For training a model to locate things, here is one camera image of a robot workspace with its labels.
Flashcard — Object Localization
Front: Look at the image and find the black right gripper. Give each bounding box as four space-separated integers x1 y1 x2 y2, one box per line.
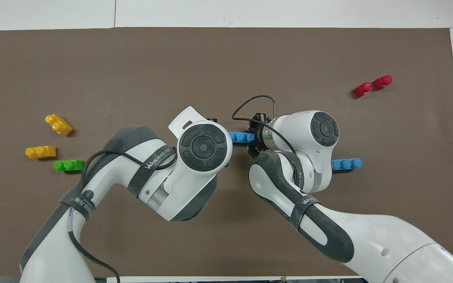
246 113 271 159

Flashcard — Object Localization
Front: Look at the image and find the brown table mat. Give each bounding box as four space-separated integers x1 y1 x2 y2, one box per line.
0 28 453 277

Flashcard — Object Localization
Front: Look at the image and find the red one-stud toy brick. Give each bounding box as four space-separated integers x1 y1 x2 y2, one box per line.
353 82 372 99
372 75 393 91

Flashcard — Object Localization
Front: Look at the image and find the yellow two-stud toy brick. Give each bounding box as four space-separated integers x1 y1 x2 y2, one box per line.
25 145 57 159
45 114 73 137

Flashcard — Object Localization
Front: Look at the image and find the green two-stud toy brick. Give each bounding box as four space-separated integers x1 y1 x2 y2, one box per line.
53 159 84 173

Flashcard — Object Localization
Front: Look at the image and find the black left arm gripper cable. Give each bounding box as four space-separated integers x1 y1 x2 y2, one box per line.
67 147 178 283

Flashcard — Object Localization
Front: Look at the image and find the blue three-stud toy brick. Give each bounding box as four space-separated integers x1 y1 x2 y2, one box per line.
331 158 363 172
228 132 255 145

